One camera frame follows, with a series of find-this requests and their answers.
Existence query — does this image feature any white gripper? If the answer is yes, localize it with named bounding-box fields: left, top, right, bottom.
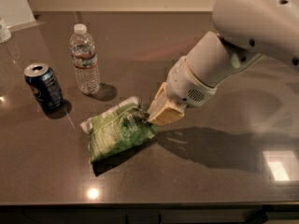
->
left=148, top=56, right=217, bottom=126

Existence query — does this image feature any green jalapeno chip bag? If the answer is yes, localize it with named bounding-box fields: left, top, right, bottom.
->
left=80, top=96, right=158, bottom=164

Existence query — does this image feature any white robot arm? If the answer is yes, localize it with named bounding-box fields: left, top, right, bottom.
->
left=148, top=0, right=299, bottom=126

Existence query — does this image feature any clear plastic water bottle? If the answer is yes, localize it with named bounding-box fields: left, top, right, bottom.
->
left=69, top=23, right=101, bottom=95

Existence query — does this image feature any blue soda can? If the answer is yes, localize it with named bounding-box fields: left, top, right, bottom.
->
left=23, top=63, right=64, bottom=113

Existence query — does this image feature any white container at left edge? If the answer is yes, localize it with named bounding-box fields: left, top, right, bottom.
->
left=0, top=16, right=11, bottom=43

